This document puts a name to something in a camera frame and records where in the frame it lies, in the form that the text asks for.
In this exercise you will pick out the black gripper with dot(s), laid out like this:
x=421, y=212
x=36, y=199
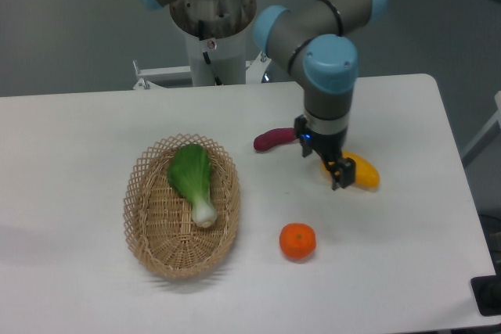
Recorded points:
x=328, y=147

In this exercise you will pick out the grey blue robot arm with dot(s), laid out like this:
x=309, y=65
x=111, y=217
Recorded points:
x=311, y=46

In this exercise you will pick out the yellow mango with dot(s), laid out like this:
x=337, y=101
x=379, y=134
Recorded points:
x=366, y=174

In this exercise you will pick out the orange tangerine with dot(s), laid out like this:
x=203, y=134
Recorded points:
x=297, y=240

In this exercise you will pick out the green bok choy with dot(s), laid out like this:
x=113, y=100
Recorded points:
x=189, y=174

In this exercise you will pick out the white frame at right edge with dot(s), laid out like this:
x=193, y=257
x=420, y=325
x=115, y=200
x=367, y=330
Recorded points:
x=486, y=135

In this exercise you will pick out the black device at table edge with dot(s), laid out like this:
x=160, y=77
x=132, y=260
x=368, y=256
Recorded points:
x=486, y=291

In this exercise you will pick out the woven wicker basket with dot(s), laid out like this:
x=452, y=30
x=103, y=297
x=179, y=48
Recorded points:
x=158, y=225

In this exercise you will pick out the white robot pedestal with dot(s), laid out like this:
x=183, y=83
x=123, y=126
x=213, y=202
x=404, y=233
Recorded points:
x=215, y=33

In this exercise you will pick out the white metal base frame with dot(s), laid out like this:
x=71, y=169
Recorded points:
x=259, y=70

